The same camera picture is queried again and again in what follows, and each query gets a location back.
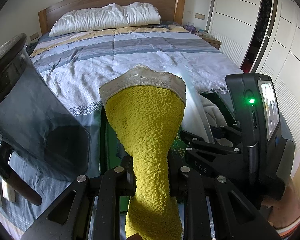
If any striped blue bed quilt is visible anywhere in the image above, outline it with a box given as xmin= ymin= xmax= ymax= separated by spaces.
xmin=30 ymin=23 xmax=240 ymax=177

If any white pillow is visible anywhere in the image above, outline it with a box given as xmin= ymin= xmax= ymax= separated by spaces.
xmin=49 ymin=2 xmax=161 ymax=37

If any white wardrobe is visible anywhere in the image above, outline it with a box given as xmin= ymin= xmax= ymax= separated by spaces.
xmin=206 ymin=0 xmax=300 ymax=156

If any grey folded cloth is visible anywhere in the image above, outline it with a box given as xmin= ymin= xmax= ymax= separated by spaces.
xmin=199 ymin=95 xmax=228 ymax=142

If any green tray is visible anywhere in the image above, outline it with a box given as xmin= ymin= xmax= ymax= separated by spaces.
xmin=100 ymin=107 xmax=185 ymax=215

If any person's right hand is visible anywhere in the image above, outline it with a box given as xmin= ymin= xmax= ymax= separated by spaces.
xmin=262 ymin=178 xmax=300 ymax=239

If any wooden nightstand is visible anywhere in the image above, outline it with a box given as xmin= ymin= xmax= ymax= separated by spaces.
xmin=183 ymin=23 xmax=221 ymax=50

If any wooden headboard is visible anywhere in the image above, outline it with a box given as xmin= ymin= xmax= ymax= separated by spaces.
xmin=38 ymin=0 xmax=185 ymax=35

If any smoky glass pitcher wooden handle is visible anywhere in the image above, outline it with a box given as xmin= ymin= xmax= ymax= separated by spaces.
xmin=0 ymin=33 xmax=90 ymax=205

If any yellow textured cloth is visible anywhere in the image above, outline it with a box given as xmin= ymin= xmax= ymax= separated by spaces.
xmin=99 ymin=64 xmax=186 ymax=239

